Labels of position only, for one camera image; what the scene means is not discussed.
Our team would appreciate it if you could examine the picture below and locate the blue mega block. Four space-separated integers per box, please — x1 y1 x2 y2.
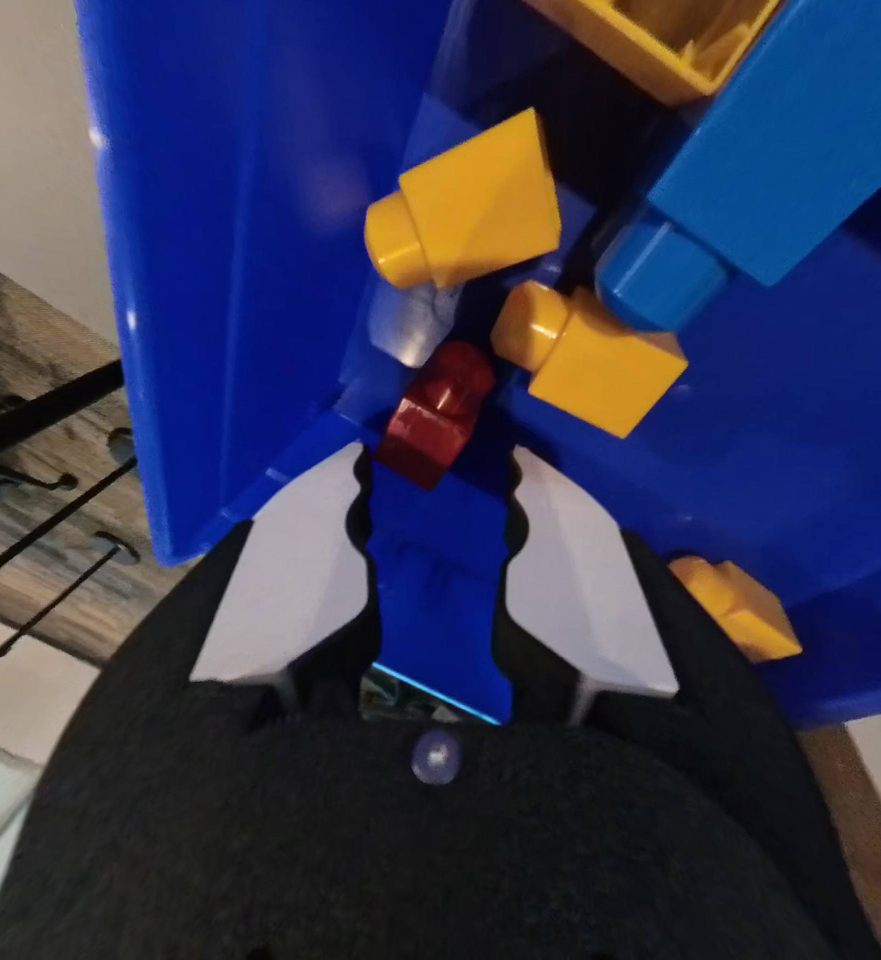
594 0 881 335

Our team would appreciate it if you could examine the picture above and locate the black light stand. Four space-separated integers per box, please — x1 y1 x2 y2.
0 358 142 687

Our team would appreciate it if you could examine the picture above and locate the blue divided plastic bin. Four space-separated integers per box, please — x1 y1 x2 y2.
73 0 881 729

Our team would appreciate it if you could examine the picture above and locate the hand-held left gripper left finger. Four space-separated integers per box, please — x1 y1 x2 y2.
189 442 382 710

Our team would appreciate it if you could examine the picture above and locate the clear plastic piece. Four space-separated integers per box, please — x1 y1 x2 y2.
369 283 463 369

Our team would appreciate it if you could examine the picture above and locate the small red mega block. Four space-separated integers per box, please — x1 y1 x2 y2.
374 342 496 492

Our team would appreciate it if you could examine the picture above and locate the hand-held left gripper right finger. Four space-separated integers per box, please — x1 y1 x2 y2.
493 444 680 725

